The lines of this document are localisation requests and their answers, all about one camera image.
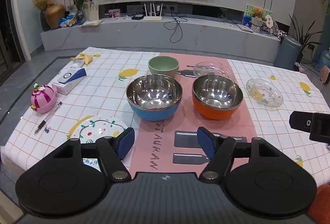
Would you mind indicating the marble tv cabinet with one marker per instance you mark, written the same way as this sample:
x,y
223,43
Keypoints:
x,y
129,33

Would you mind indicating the pink picture card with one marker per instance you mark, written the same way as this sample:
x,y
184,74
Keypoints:
x,y
114,13

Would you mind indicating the black pen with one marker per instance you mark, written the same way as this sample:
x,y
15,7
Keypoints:
x,y
49,117

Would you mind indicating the pink round toy case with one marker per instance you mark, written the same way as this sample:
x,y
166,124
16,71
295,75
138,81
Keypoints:
x,y
42,98

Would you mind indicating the pink placemat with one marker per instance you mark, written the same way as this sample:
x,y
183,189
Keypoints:
x,y
185,126

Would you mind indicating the gold vase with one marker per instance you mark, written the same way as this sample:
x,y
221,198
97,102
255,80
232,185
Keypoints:
x,y
54,16

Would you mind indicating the lemon print checked tablecloth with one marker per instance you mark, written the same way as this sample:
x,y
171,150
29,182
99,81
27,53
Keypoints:
x,y
103,84

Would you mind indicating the green bowl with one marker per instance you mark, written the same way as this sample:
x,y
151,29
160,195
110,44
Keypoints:
x,y
162,65

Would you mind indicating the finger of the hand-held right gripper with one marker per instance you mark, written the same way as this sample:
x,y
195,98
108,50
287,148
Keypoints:
x,y
306,123

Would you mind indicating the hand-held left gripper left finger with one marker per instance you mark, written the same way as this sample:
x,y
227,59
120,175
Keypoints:
x,y
126,142

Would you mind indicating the tall potted plant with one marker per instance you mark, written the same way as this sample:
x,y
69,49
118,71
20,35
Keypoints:
x,y
303,35

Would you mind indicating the blue steel bowl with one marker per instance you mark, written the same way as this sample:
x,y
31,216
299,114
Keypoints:
x,y
154,95

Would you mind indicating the clear glass plate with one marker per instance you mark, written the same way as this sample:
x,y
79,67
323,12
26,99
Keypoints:
x,y
211,69

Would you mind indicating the grey trash bin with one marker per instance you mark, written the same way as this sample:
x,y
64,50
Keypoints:
x,y
287,53

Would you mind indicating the orange steel bowl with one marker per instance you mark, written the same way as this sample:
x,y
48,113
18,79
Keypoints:
x,y
217,95

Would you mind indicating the white and blue box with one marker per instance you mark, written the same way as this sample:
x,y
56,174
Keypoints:
x,y
68,80

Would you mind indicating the black set-top box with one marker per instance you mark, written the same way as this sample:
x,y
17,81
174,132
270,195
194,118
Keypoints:
x,y
137,17

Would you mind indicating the binder clip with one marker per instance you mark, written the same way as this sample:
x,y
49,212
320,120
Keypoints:
x,y
46,129

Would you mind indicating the flower print glass plate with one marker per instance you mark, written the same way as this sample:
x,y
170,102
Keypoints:
x,y
264,93

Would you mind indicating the blue glass vase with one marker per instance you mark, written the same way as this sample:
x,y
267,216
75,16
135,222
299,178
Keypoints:
x,y
80,17

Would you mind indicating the painted white ceramic plate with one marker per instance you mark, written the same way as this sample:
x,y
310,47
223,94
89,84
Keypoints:
x,y
100,127

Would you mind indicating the small blue box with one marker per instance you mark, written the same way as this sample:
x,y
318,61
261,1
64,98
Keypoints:
x,y
246,20

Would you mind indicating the green picture card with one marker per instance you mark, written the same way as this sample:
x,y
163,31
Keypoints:
x,y
248,9

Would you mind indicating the snack packets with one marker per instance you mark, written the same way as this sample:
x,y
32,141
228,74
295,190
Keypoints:
x,y
67,21

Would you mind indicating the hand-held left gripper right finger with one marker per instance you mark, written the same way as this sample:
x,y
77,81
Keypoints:
x,y
206,142

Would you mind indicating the teddy bear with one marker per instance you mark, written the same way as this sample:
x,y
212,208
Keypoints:
x,y
258,13

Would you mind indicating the orange stool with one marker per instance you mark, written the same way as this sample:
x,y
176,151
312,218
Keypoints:
x,y
321,203

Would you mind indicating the white tube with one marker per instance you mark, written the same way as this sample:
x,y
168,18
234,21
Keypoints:
x,y
76,64

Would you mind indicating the banana peel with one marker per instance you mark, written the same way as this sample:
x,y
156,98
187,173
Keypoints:
x,y
86,57

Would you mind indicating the white router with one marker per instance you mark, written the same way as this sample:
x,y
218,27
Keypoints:
x,y
152,17

